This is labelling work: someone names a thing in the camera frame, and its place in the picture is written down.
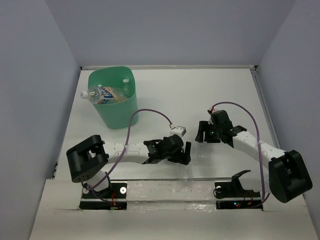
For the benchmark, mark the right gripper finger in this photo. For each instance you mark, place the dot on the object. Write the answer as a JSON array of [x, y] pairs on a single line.
[[212, 139], [202, 131]]

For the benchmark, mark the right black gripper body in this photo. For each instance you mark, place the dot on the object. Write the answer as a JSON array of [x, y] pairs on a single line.
[[212, 130]]

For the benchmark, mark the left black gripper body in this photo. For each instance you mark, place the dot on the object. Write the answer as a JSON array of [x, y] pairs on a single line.
[[177, 157]]

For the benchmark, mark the clear crushed bottle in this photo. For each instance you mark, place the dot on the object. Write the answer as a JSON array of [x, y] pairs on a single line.
[[187, 173]]

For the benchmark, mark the clear bottle blue label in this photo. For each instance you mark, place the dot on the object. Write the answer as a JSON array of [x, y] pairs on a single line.
[[126, 88]]

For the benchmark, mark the clear bottle blue-orange label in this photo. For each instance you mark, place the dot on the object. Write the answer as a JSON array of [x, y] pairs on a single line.
[[103, 95]]

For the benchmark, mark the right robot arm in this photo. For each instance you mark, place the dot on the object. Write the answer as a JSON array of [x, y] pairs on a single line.
[[282, 173]]

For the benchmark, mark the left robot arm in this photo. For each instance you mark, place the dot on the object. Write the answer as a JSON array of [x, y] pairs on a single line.
[[91, 161]]

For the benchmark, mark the green plastic bin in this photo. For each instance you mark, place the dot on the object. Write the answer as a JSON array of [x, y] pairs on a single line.
[[117, 115]]

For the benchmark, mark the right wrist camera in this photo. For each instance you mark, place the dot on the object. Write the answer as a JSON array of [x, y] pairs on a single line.
[[210, 111]]

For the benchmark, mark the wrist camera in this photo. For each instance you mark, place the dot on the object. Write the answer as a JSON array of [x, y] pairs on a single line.
[[179, 131], [210, 111]]

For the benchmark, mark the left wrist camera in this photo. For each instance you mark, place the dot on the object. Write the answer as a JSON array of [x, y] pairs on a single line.
[[179, 131]]

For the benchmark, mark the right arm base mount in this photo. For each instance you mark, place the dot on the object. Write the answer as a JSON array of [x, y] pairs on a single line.
[[230, 195]]

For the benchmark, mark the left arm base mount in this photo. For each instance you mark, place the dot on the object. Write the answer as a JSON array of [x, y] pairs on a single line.
[[113, 198]]

